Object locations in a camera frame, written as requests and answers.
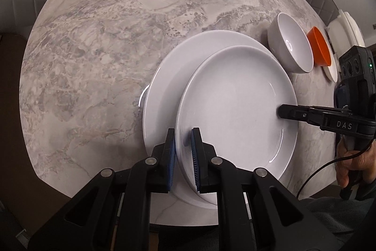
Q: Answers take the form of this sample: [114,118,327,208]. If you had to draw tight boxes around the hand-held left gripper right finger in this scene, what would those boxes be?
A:
[190,127,351,251]

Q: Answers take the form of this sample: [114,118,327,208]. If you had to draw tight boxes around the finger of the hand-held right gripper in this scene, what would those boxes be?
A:
[277,103,351,126]

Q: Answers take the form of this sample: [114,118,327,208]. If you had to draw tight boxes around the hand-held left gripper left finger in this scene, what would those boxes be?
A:
[28,128,177,251]

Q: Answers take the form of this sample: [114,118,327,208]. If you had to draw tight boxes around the small white plate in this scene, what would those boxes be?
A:
[321,30,339,83]

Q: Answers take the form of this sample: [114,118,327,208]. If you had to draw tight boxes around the medium white deep plate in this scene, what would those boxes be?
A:
[175,45,299,193]

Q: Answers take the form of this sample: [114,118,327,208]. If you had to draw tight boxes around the orange bowl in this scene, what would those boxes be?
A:
[307,27,333,67]

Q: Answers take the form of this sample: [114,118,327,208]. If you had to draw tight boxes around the large white plate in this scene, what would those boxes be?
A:
[142,30,271,208]

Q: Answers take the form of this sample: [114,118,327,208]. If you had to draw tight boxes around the white bowl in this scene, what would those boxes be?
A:
[267,12,315,74]

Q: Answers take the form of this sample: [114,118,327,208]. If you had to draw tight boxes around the person's right hand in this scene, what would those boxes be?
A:
[335,139,376,190]

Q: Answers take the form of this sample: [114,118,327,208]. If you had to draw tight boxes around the white lidded container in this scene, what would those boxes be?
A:
[327,10,366,56]

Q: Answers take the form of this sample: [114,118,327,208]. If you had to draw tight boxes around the person's dark clothing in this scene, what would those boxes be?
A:
[300,195,376,251]

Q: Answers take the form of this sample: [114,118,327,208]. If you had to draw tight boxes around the thin black cable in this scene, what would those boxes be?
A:
[296,138,376,200]

